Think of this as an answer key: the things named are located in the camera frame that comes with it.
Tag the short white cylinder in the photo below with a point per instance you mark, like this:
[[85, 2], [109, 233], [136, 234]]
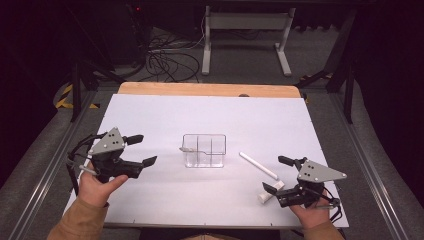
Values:
[[266, 196]]

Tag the yellow black hazard tape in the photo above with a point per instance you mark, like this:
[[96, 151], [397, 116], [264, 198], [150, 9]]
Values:
[[65, 96]]

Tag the clear plastic organizer box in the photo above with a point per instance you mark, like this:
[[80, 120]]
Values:
[[204, 150]]

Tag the white board sheet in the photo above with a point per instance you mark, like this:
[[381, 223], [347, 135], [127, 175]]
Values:
[[216, 113]]

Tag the aluminium rail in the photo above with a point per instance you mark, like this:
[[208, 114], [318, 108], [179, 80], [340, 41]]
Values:
[[43, 176], [366, 166]]

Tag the person's left hand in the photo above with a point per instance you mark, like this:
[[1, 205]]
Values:
[[95, 191]]

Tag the white metal table frame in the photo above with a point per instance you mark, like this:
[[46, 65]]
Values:
[[246, 21]]

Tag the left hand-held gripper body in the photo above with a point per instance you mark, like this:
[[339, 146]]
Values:
[[106, 156]]

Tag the silver white pen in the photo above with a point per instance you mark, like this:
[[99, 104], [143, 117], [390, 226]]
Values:
[[188, 150]]

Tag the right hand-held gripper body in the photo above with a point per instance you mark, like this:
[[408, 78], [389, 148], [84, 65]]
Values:
[[315, 181]]

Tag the wooden table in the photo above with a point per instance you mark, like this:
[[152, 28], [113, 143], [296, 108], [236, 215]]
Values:
[[206, 89]]

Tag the long white stick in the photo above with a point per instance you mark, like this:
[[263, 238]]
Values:
[[258, 165]]

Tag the person's right hand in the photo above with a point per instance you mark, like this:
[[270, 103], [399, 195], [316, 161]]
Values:
[[310, 216]]

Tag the black metal stand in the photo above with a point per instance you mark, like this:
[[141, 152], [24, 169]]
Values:
[[348, 83], [76, 90]]

